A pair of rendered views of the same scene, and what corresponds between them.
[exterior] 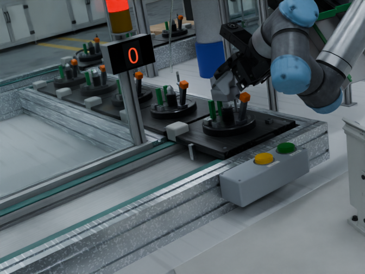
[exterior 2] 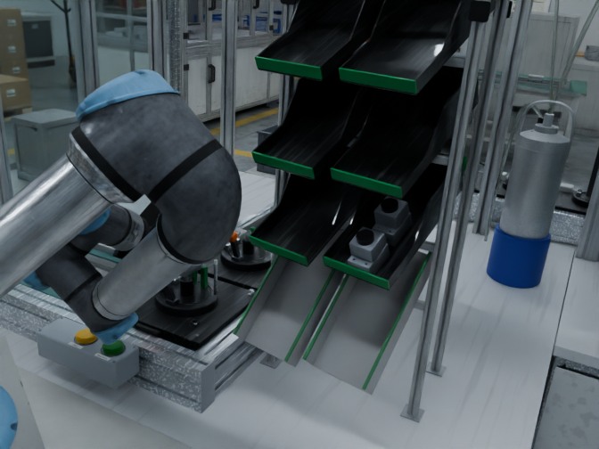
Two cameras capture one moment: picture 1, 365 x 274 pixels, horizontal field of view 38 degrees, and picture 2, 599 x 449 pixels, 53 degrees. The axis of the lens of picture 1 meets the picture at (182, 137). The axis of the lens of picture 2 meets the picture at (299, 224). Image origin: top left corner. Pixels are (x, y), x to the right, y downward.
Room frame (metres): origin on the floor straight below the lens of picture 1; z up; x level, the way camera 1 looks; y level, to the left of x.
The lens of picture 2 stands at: (0.91, -1.24, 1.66)
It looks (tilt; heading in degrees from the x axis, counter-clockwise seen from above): 23 degrees down; 58
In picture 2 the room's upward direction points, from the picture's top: 4 degrees clockwise
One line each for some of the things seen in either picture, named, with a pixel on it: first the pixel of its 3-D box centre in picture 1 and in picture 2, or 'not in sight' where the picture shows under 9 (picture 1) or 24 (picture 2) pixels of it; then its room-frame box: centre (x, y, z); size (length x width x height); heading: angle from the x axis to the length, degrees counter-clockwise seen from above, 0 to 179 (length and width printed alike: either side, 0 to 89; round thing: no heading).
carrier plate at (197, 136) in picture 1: (230, 130); (187, 304); (1.31, -0.13, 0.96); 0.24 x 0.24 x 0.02; 33
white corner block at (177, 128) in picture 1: (177, 131); not in sight; (1.34, 0.01, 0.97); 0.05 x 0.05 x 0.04; 33
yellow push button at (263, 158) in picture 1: (264, 160); (86, 338); (1.08, -0.17, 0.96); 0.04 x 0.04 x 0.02
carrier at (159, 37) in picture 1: (173, 26); (595, 191); (2.85, -0.05, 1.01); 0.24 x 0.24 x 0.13; 33
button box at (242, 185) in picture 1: (265, 172); (87, 350); (1.08, -0.17, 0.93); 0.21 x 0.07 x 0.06; 123
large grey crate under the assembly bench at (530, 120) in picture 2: not in sight; (528, 121); (6.09, 2.84, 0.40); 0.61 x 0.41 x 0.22; 124
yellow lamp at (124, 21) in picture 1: (120, 20); not in sight; (1.31, 0.10, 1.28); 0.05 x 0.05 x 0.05
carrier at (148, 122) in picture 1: (171, 97); (248, 244); (1.53, 0.01, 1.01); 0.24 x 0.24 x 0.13; 33
